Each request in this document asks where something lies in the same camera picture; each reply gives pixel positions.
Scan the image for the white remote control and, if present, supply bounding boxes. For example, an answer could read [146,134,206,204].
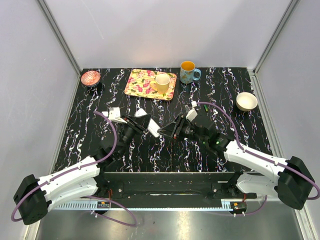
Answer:
[134,108,160,138]

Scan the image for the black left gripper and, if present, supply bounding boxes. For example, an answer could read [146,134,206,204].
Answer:
[118,114,153,158]

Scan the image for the pink patterned bowl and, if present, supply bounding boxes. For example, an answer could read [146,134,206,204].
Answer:
[80,70,101,87]

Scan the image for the yellow mug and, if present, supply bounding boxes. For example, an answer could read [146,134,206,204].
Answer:
[149,73,170,94]

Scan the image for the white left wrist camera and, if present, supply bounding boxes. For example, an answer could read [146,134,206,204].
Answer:
[102,107,126,124]

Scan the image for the green AA battery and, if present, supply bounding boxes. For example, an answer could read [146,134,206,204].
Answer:
[203,105,209,112]

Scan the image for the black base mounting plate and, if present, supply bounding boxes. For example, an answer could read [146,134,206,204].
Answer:
[94,172,257,209]

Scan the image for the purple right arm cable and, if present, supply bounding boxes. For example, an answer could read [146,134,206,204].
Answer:
[196,101,320,216]

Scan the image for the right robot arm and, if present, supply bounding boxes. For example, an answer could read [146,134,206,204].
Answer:
[158,114,315,210]

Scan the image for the blue patterned mug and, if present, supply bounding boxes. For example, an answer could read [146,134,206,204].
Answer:
[179,60,202,84]

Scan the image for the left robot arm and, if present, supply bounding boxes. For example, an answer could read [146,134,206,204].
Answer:
[11,109,160,226]

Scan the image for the cream bowl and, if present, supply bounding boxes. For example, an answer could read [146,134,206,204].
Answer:
[236,92,258,112]

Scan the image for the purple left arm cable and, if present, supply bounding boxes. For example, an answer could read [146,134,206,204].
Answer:
[11,110,138,227]

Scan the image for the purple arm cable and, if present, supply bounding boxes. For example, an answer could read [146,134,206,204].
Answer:
[196,101,320,216]
[11,110,138,227]

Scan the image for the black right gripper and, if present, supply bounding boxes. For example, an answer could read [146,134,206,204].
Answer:
[157,113,208,145]

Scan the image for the floral serving tray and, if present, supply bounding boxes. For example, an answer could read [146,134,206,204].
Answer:
[124,69,177,101]

